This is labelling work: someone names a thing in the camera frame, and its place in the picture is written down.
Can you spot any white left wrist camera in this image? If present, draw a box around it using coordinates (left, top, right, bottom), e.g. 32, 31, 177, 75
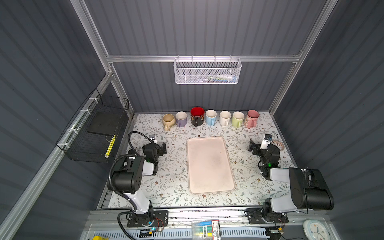
149, 135, 158, 144

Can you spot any beige plastic tray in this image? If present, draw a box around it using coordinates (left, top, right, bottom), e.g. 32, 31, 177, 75
186, 137, 236, 195

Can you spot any clear tape roll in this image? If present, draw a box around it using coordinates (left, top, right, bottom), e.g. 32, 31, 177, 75
277, 141, 285, 151

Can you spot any white ceramic mug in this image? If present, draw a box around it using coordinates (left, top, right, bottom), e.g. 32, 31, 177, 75
219, 111, 232, 127

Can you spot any white wire basket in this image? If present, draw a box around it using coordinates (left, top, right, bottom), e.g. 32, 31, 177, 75
173, 57, 242, 85

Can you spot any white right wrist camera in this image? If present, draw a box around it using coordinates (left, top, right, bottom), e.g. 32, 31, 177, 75
260, 134, 273, 150

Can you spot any white analog clock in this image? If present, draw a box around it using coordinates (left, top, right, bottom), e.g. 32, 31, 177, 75
303, 220, 331, 240

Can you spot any black wire basket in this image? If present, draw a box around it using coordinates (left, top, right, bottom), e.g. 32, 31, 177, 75
56, 89, 130, 164

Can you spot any light blue mug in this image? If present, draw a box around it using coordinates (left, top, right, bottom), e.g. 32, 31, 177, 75
206, 110, 217, 126

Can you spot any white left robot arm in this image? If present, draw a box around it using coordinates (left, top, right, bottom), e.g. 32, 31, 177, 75
107, 131, 169, 228

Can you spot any purple ceramic mug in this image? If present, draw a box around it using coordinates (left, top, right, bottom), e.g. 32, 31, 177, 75
175, 112, 188, 127

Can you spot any light green mug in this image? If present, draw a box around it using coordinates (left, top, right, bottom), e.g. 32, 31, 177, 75
232, 112, 245, 128

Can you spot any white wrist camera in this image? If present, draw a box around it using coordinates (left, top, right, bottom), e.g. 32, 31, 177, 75
260, 134, 273, 150
149, 135, 158, 144

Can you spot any pink ceramic mug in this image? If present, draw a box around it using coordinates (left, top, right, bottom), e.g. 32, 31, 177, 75
244, 110, 260, 129

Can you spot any black floral mug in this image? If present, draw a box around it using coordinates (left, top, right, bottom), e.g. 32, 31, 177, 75
190, 107, 205, 127

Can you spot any clear box of markers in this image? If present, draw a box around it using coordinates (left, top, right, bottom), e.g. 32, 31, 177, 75
191, 220, 222, 240

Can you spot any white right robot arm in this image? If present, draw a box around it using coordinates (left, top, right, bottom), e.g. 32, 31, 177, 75
248, 140, 335, 224

